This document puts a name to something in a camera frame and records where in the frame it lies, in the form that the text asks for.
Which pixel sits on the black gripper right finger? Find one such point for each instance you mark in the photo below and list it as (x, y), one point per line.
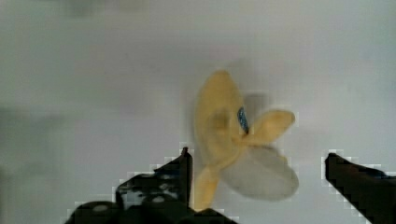
(370, 191)

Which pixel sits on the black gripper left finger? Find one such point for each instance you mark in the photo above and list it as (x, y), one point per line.
(170, 181)

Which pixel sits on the yellow peeled banana toy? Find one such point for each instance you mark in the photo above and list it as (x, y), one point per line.
(235, 151)

